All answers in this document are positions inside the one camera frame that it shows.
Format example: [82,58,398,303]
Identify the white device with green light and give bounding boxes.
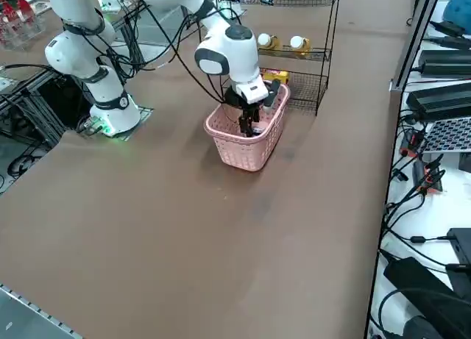
[96,0,128,15]

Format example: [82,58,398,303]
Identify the clear acrylic box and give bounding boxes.
[0,0,46,52]

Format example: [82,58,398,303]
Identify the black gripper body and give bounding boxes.
[224,88,265,116]

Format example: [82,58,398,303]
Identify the black flat box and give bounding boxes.
[446,226,471,267]

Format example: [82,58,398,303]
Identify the blue cloth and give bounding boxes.
[442,0,471,23]

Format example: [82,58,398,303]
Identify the patterned flat board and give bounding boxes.
[422,116,471,155]

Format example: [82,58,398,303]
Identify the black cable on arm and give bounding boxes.
[106,0,246,104]

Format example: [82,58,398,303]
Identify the yellow red biscuit box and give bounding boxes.
[260,68,291,85]

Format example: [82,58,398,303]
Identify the black wire shelf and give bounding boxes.
[215,0,342,117]

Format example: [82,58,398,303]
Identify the pink plastic basket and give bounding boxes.
[204,82,291,173]

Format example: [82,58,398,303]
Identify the aluminium frame post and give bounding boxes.
[389,0,445,93]

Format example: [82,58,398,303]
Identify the black metal stand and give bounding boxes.
[0,63,95,151]

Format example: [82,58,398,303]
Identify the red black clip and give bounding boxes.
[400,129,425,157]
[411,154,447,197]

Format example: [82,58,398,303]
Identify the grey metal edge panel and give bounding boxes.
[0,282,84,339]

